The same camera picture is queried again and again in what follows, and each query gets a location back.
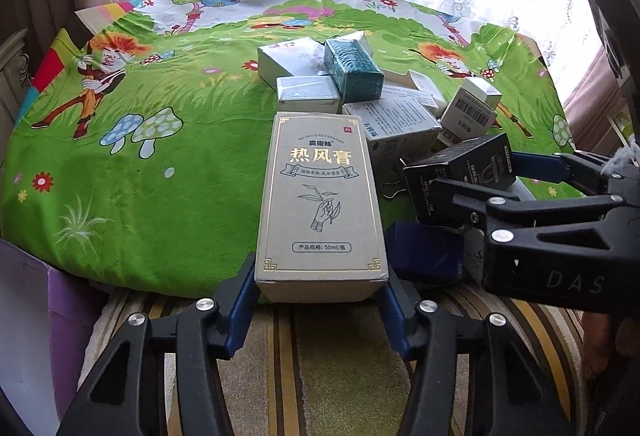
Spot purple cardboard storage box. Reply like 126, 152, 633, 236
1, 241, 106, 435

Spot large grey ointment box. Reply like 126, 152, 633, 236
255, 112, 388, 303

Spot white text printed box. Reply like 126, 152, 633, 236
343, 98, 442, 184

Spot white cube music box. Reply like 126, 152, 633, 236
463, 228, 485, 286

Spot green cartoon print cloth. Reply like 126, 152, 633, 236
1, 0, 575, 297

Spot small white flat box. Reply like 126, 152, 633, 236
383, 70, 447, 116

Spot small silver white box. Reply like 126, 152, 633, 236
277, 75, 341, 114

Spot black product box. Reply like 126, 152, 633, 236
402, 133, 515, 224

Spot white barcode box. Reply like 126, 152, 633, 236
437, 76, 502, 147

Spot cream carved cabinet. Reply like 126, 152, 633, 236
0, 29, 30, 138

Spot teal patterned box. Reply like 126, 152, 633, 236
323, 38, 384, 104

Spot dark blue box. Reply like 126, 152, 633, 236
384, 220, 463, 282

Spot pink embroidered curtain right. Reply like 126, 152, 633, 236
563, 48, 626, 156

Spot white box far left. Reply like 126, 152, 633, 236
257, 37, 326, 89

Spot person's right hand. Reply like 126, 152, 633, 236
582, 312, 639, 380

